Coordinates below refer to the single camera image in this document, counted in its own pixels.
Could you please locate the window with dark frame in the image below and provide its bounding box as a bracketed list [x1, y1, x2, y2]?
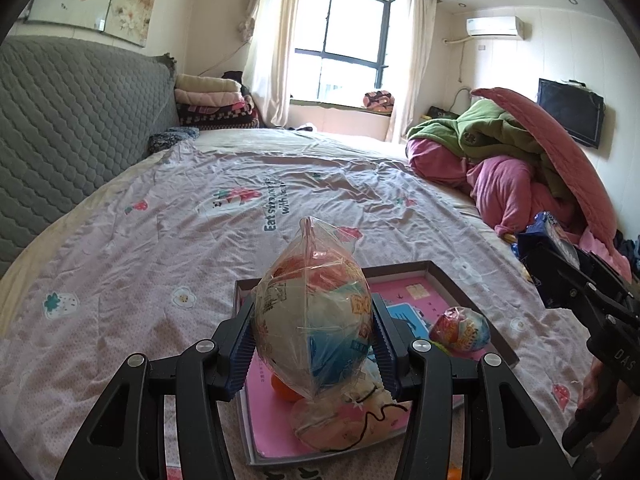
[288, 0, 396, 107]

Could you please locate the dark patterned pillow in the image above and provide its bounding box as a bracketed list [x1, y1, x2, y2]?
[148, 127, 200, 155]

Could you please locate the dark grey shallow box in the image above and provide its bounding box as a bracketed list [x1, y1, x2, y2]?
[238, 261, 480, 467]

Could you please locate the beige drawstring cloth bag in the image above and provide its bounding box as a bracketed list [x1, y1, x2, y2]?
[288, 382, 411, 453]

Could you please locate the stack of folded blankets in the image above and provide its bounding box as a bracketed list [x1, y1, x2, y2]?
[174, 70, 262, 130]

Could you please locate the cream curtain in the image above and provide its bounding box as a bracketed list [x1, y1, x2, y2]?
[244, 0, 299, 127]
[385, 0, 437, 144]

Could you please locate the grey quilted headboard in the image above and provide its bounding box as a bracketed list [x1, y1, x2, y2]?
[1, 36, 178, 271]

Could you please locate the surprise egg toy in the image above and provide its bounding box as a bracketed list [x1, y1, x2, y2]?
[430, 307, 490, 353]
[253, 217, 372, 399]

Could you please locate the white air conditioner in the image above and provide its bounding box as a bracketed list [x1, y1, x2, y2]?
[465, 15, 525, 40]

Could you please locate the blue cookie snack packet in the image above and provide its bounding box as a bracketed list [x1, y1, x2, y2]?
[518, 211, 579, 269]

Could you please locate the person's hand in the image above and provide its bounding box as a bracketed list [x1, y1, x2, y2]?
[577, 359, 604, 410]

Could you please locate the patterned bag on windowsill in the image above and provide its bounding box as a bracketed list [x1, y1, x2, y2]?
[363, 90, 395, 114]

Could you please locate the orange mandarin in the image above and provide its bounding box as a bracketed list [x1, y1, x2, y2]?
[447, 467, 461, 480]
[270, 374, 302, 403]

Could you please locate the pink crumpled duvet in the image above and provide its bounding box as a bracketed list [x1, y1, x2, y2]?
[407, 138, 631, 280]

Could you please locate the pink strawberry print bedsheet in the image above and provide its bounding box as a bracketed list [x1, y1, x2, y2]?
[1, 130, 591, 479]

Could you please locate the cream curtain left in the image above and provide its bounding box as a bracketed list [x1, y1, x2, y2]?
[244, 0, 299, 127]

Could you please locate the wall-mounted black television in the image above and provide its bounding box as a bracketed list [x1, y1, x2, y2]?
[537, 78, 605, 148]

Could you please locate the cream curtain right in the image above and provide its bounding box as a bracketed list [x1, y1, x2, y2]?
[385, 0, 437, 144]

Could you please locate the green blanket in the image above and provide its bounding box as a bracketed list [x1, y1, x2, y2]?
[407, 99, 573, 200]

